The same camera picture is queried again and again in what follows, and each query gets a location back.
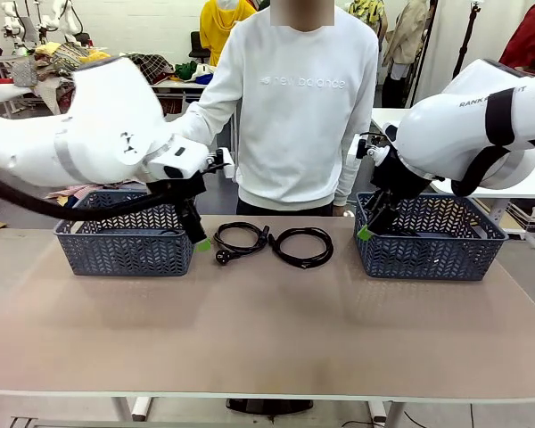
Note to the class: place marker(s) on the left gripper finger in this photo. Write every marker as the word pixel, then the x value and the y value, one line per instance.
pixel 183 216
pixel 200 232

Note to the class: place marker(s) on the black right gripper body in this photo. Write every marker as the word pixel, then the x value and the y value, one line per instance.
pixel 399 178

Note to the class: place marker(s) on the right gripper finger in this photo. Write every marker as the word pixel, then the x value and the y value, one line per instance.
pixel 369 223
pixel 388 218

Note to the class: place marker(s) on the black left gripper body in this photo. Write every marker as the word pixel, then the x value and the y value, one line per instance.
pixel 180 187

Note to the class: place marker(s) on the person's left forearm white sleeve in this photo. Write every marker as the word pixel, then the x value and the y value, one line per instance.
pixel 352 178

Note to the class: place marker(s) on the person's right forearm white sleeve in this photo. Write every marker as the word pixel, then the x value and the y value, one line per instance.
pixel 200 122

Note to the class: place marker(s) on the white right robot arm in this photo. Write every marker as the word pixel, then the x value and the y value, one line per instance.
pixel 468 129

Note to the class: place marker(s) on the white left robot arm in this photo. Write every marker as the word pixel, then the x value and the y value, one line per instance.
pixel 93 129

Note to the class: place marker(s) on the person's left hand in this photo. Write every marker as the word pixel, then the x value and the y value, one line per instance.
pixel 339 210

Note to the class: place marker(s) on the grey-blue plastic lattice basket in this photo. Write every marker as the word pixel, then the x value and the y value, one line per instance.
pixel 125 254
pixel 428 258

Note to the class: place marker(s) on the person's dark trousers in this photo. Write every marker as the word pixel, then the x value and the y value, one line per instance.
pixel 285 208

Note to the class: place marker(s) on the colourful patterned cloth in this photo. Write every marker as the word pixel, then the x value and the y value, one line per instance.
pixel 71 194

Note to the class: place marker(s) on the green white blue cloths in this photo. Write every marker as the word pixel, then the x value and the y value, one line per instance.
pixel 191 71

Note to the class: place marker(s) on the white sweatshirt torso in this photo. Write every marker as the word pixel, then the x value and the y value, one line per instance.
pixel 294 111

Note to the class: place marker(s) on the black office chair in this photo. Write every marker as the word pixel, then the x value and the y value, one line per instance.
pixel 198 49

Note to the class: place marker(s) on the beige coat on mannequin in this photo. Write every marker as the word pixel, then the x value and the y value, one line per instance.
pixel 405 31

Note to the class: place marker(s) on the black tripod stand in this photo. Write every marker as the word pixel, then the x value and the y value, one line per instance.
pixel 468 35

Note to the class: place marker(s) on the floral shirt on mannequin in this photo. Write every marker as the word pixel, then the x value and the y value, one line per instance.
pixel 370 15

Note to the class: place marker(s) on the yellow garment on mannequin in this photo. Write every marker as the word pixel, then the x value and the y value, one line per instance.
pixel 220 27

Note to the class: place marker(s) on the pile of mixed clothes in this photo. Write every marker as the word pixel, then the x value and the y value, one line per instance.
pixel 58 60

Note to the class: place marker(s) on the black floor base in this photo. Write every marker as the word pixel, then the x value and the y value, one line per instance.
pixel 269 405

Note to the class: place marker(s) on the white table leg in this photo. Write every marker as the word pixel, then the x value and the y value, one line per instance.
pixel 385 414
pixel 131 408

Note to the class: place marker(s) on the red garment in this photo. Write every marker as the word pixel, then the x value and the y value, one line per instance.
pixel 530 38

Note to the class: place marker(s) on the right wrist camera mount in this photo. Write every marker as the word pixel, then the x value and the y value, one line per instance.
pixel 371 147

